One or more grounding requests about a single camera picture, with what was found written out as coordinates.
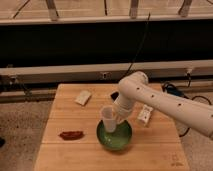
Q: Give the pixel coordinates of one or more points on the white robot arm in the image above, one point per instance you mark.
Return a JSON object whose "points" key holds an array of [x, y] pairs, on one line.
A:
{"points": [[134, 88]]}

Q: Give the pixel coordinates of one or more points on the red chili pepper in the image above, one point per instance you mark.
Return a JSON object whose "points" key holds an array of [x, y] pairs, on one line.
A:
{"points": [[71, 135]]}

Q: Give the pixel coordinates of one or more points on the white tube bottle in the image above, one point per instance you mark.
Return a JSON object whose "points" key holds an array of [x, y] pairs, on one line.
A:
{"points": [[145, 114]]}

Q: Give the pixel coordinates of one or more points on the green ceramic bowl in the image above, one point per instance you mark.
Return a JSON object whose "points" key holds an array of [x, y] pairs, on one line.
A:
{"points": [[117, 140]]}

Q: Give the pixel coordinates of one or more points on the black smartphone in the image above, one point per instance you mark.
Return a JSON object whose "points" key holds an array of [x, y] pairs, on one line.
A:
{"points": [[114, 95]]}

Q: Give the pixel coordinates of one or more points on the small beige card block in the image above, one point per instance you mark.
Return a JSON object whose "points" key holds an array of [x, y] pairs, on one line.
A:
{"points": [[83, 97]]}

